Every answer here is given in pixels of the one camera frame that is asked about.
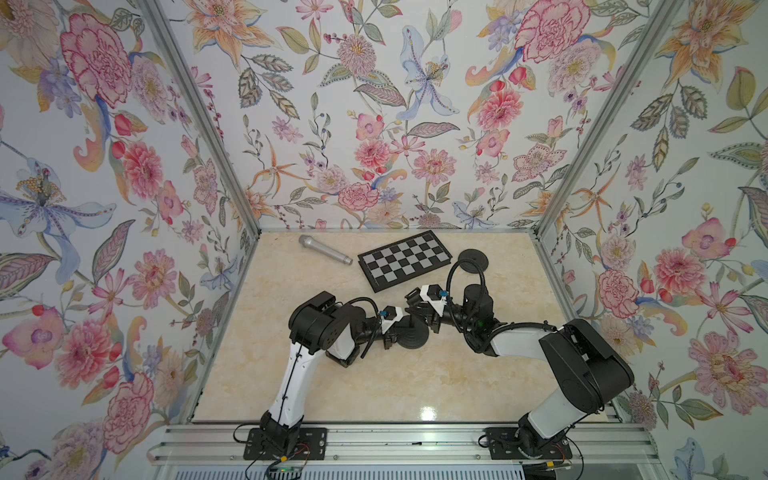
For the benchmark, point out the black round disc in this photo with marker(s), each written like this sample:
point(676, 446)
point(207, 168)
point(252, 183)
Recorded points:
point(473, 261)

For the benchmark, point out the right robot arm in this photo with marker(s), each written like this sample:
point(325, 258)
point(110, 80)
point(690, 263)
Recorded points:
point(589, 372)

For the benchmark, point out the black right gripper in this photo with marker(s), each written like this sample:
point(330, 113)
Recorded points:
point(431, 318)

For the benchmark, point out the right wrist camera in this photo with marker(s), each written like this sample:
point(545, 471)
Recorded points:
point(435, 297)

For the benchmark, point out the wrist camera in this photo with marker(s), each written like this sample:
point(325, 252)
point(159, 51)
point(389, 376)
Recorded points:
point(435, 297)
point(389, 316)

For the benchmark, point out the right aluminium corner post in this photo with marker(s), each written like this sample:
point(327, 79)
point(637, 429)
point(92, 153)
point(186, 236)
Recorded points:
point(659, 21)

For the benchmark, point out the aluminium front rail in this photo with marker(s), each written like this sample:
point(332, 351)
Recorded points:
point(404, 451)

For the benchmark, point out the left aluminium corner post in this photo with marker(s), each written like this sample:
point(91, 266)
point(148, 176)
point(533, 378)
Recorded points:
point(159, 25)

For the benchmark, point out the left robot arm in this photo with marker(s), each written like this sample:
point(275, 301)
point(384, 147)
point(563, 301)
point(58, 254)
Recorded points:
point(322, 327)

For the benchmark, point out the aluminium corner post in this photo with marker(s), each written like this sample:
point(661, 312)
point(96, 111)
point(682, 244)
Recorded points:
point(659, 21)
point(159, 25)

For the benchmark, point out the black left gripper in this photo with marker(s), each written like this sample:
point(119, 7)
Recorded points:
point(389, 336)

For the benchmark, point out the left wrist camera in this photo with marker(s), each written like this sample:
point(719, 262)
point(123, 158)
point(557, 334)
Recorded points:
point(389, 316)

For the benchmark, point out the black round stand base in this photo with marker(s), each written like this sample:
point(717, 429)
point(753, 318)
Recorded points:
point(410, 333)

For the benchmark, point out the silver handheld microphone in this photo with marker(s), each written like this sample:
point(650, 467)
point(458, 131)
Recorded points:
point(311, 243)

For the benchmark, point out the black white chessboard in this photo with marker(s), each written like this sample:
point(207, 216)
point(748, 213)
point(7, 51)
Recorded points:
point(403, 260)

